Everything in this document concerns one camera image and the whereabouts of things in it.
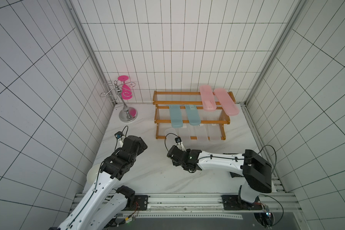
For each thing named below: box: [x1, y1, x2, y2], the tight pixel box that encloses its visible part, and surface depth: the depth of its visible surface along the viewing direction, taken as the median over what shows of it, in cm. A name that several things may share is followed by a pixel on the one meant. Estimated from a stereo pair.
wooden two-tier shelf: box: [152, 90, 231, 141], surface depth 97 cm
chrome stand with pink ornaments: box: [99, 75, 138, 124], surface depth 103 cm
